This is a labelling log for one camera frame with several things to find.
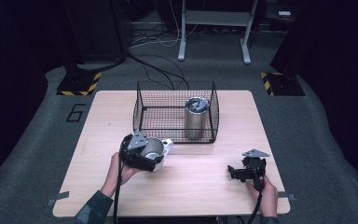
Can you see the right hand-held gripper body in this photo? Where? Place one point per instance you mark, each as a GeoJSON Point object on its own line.
{"type": "Point", "coordinates": [254, 168]}

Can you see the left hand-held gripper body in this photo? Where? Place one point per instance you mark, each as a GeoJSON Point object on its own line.
{"type": "Point", "coordinates": [133, 152]}

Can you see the white mug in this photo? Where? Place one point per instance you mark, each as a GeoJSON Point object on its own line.
{"type": "Point", "coordinates": [158, 149]}

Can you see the steel tumbler with straw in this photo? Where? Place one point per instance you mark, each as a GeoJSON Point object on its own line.
{"type": "Point", "coordinates": [195, 119]}

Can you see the person's left hand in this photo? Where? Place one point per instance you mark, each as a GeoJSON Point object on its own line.
{"type": "Point", "coordinates": [121, 177]}

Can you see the person's right hand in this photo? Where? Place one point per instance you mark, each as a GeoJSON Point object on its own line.
{"type": "Point", "coordinates": [265, 196]}

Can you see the grey tape strip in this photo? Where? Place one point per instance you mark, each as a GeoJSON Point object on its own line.
{"type": "Point", "coordinates": [57, 197]}
{"type": "Point", "coordinates": [287, 196]}

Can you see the black hazard-striped stand base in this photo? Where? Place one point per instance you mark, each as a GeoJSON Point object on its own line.
{"type": "Point", "coordinates": [282, 84]}
{"type": "Point", "coordinates": [77, 84]}

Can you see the black cabinet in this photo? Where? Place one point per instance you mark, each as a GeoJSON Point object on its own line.
{"type": "Point", "coordinates": [96, 31]}

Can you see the small white box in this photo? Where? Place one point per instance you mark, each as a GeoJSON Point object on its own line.
{"type": "Point", "coordinates": [284, 13]}

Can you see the white metal desk frame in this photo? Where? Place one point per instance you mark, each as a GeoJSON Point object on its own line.
{"type": "Point", "coordinates": [217, 18]}

